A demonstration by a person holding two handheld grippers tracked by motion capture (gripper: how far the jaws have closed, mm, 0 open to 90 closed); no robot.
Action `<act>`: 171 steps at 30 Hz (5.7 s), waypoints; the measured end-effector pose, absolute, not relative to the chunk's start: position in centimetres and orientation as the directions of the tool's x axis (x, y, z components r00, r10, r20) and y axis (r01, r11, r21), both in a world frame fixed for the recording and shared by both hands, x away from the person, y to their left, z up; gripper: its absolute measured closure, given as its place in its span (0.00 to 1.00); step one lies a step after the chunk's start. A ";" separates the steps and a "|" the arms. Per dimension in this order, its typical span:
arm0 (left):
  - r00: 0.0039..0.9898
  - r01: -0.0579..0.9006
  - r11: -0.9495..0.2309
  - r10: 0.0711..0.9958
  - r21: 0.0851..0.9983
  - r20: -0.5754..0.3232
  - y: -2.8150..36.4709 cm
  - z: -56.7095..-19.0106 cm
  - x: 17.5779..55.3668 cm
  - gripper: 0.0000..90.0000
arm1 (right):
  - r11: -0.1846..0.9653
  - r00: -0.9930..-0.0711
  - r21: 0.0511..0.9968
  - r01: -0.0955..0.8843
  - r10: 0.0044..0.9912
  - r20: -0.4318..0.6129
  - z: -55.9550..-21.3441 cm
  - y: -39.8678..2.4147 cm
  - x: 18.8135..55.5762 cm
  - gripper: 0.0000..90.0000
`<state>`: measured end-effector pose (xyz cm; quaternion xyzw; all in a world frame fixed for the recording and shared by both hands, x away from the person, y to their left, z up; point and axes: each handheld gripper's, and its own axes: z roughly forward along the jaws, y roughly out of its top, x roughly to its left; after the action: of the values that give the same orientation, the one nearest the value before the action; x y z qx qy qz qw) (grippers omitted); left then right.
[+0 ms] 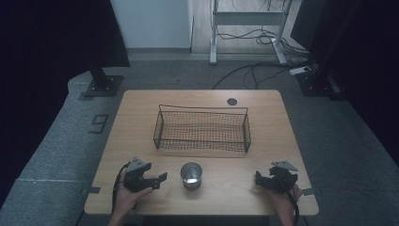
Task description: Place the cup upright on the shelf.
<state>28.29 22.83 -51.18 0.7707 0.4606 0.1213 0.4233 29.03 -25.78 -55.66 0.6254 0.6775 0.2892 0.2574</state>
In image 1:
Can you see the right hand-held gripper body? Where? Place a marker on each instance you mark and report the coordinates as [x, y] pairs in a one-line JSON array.
[[282, 177]]

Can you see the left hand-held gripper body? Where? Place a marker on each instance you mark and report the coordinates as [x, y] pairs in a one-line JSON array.
[[135, 175]]

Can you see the shiny metal cup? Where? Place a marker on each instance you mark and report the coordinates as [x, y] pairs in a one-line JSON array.
[[191, 177]]

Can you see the person's right hand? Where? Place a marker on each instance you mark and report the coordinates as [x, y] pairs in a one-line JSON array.
[[282, 201]]

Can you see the person's left hand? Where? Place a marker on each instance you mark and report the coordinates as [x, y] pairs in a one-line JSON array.
[[125, 197]]

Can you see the grey tape piece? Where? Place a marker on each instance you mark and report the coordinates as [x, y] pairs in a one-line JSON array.
[[93, 190], [308, 191]]

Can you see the dark tape floor number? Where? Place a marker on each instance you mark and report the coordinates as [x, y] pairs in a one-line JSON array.
[[99, 124]]

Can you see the round grey table grommet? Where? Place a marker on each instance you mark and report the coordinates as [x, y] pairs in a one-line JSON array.
[[232, 101]]

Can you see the white power strip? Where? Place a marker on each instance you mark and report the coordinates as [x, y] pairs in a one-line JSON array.
[[299, 70]]

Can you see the black curtain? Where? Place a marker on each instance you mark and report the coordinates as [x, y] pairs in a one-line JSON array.
[[47, 62], [370, 62]]

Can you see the black stand with base plate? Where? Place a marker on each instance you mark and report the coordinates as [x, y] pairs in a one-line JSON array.
[[103, 84], [316, 84]]

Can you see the white metal desk frame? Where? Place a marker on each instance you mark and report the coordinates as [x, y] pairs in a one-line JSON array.
[[247, 18]]

